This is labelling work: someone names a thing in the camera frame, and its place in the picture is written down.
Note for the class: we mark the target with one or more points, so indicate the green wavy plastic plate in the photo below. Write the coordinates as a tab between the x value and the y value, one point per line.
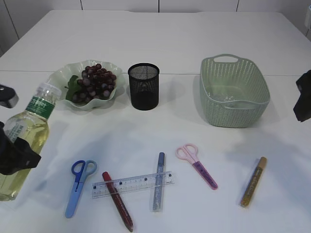
61	77

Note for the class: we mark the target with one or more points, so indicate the clear plastic sheet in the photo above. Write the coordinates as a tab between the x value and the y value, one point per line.
231	98

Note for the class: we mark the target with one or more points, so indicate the purple artificial grape bunch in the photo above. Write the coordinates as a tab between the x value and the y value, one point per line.
95	82

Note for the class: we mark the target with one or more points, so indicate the yellow tea drink bottle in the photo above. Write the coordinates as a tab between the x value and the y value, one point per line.
32	126

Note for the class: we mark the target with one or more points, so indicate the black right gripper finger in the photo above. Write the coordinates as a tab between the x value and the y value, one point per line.
302	108

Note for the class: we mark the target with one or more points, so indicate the pink scissors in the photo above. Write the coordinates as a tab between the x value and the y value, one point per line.
188	152

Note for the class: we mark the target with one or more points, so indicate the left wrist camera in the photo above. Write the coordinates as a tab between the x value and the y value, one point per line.
8	97

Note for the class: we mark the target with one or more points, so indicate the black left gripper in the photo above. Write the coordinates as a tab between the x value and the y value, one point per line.
26	157

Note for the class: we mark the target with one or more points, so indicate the gold glitter pen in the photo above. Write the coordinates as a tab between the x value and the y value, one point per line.
251	187

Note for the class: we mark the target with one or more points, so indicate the green woven plastic basket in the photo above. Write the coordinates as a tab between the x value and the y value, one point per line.
227	71

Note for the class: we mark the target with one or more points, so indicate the black mesh pen holder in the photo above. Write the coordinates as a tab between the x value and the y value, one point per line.
144	86

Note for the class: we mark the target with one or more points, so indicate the silver glitter pen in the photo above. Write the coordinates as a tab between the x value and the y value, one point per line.
157	201

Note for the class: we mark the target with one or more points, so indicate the blue scissors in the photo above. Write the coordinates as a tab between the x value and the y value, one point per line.
81	170

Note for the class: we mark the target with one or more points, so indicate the clear plastic ruler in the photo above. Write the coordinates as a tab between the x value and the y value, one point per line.
132	184

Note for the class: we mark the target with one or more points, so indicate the red glitter pen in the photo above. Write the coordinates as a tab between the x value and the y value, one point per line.
118	202

